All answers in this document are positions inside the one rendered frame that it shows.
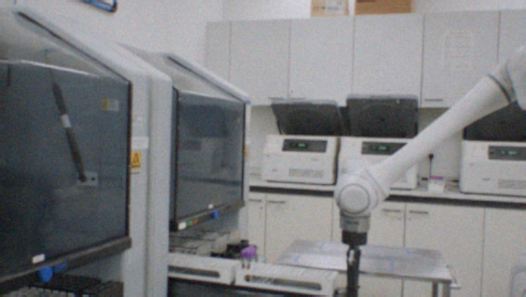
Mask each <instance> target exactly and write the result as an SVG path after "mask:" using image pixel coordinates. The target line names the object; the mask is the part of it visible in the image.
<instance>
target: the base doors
mask: <svg viewBox="0 0 526 297"><path fill-rule="evenodd" d="M249 199H253V200H249V216H248V241H249V244H253V245H256V247H258V246H259V254H258V256H259V257H260V258H263V257H264V253H265V258H267V264H272V265H273V262H274V261H275V260H276V259H278V258H279V256H281V255H282V254H283V252H284V250H286V249H287V248H288V247H289V246H290V245H291V244H292V243H293V242H294V241H295V240H296V239H297V240H307V241H327V242H341V230H343V229H340V228H339V208H338V207H337V205H336V204H335V202H334V198H327V197H314V196H303V195H267V194H258V193H249ZM254 200H262V201H254ZM269 200H272V201H284V202H285V203H284V204H283V203H271V202H269ZM260 207H263V210H260ZM289 208H293V209H299V210H302V211H290V210H289ZM384 209H385V210H393V211H383V210H384ZM398 210H401V211H398ZM260 211H261V218H260V220H259V212H260ZM410 211H428V214H425V213H415V212H410ZM484 214H485V226H484ZM371 215H377V218H370V229H369V230H367V231H368V235H367V244H368V245H389V246H399V247H404V233H405V247H409V248H420V249H430V250H440V251H441V255H442V257H443V259H444V261H445V263H451V266H452V267H453V269H454V271H455V273H456V277H457V279H458V281H459V283H460V285H461V290H455V289H451V297H481V288H482V297H507V292H508V282H509V276H510V272H511V269H512V265H513V263H514V261H515V260H516V258H517V256H518V255H519V254H520V253H522V251H525V250H526V229H518V228H517V227H518V226H523V227H526V211H506V210H493V209H481V208H470V207H458V206H434V205H422V204H410V203H406V211H405V203H395V202H384V201H382V202H381V203H380V204H379V205H378V206H377V207H376V208H375V209H374V210H373V211H371ZM399 218H401V220H398V219H399ZM409 218H410V219H411V220H410V221H409ZM265 228H266V230H265ZM332 231H333V238H332ZM483 232H484V245H483ZM482 251H483V263H482ZM481 270H482V281H481ZM359 281H360V283H359V284H358V286H360V287H359V292H358V297H401V295H402V280H395V279H387V278H378V277H370V276H361V275H360V278H359ZM402 297H431V283H430V282H422V281H405V280H403V295H402Z"/></svg>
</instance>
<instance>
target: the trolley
mask: <svg viewBox="0 0 526 297"><path fill-rule="evenodd" d="M348 248H349V245H344V244H343V243H341V242H327V241H307V240H297V239H296V240H295V241H294V242H293V243H292V244H291V245H290V246H289V247H288V248H287V249H286V250H284V252H283V254H282V255H281V256H279V258H278V259H276V260H275V261H274V262H273V265H286V266H294V267H302V268H309V269H316V270H323V271H338V274H344V275H347V264H346V258H347V256H346V251H347V250H348ZM360 250H362V254H361V255H360V275H361V276H370V277H378V278H387V279H395V280H405V281H422V282H430V283H431V297H438V296H439V283H440V284H442V289H441V297H451V289H455V290H461V285H460V283H459V281H458V279H457V277H456V273H455V271H454V269H453V267H452V266H451V263H445V261H444V259H443V257H442V255H441V251H440V250H430V249H420V248H409V247H399V246H389V245H368V244H367V245H360ZM447 268H449V269H450V271H451V274H450V273H449V271H448V269H447ZM451 275H452V277H453V278H454V280H455V282H456V284H455V285H454V284H452V278H451Z"/></svg>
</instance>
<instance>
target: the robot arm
mask: <svg viewBox="0 0 526 297"><path fill-rule="evenodd" d="M515 100H518V104H519V105H520V107H521V109H522V110H526V40H524V41H523V42H522V43H521V44H519V45H517V48H516V49H514V50H513V51H512V53H511V54H510V55H508V56H507V57H506V58H505V59H503V60H502V62H501V63H500V64H498V65H496V67H495V68H494V69H493V70H491V71H490V72H489V73H488V74H486V76H484V77H483V78H482V79H481V80H480V81H479V82H478V84H477V85H476V86H475V87H474V88H473V89H471V91H470V92H469V93H468V94H467V95H466V96H465V97H464V98H462V99H461V100H460V101H459V102H458V103H457V104H456V105H454V106H453V107H452V108H451V109H450V110H448V111H447V112H446V113H445V114H444V115H442V116H441V117H440V118H438V119H437V120H435V122H433V123H432V124H431V125H429V126H428V127H427V128H426V129H425V130H423V131H422V132H421V133H420V134H419V135H417V136H416V137H415V138H414V139H413V140H410V142H409V143H408V144H407V145H405V147H404V148H402V149H401V150H399V151H398V152H397V153H395V154H394V155H392V156H390V158H388V159H387V160H384V161H383V162H381V163H379V164H376V165H372V164H371V162H370V160H368V159H365V158H363V157H349V158H346V159H345V160H344V161H343V163H342V164H341V166H340V169H339V177H338V180H337V185H335V188H334V202H335V204H336V205H337V207H338V208H339V228H340V229H343V230H341V243H343V244H344V245H349V248H348V250H347V251H346V256H347V258H346V264H347V285H346V286H345V289H347V290H348V292H347V297H358V292H359V287H360V286H358V284H359V283H360V281H359V278H360V255H361V254H362V250H360V245H367V235H368V231H367V230H369V229H370V215H371V211H373V210H374V209H375V208H376V207H377V206H378V205H379V204H380V203H381V202H382V201H383V200H384V199H385V198H386V197H387V196H388V195H389V194H390V187H391V185H393V183H394V182H395V180H398V179H399V178H400V176H401V175H404V174H405V172H407V171H408V170H410V169H411V168H412V167H413V166H414V165H416V164H417V163H419V162H420V160H423V159H424V158H425V156H426V155H429V154H430V152H431V151H433V150H435V149H436V148H437V147H438V146H440V145H441V144H443V143H444V142H445V140H448V139H449V138H450V137H451V136H452V135H455V134H456V133H457V132H458V131H460V130H461V129H463V128H464V127H466V125H470V124H471V123H472V122H474V121H475V120H477V119H479V118H481V117H483V116H485V115H488V114H490V113H491V112H493V111H495V110H499V109H501V108H502V107H504V106H506V105H507V104H510V103H512V102H513V101H515ZM507 297H526V250H525V251H522V253H520V254H519V255H518V256H517V258H516V260H515V261H514V263H513V265H512V269H511V272H510V276H509V282H508V292H507Z"/></svg>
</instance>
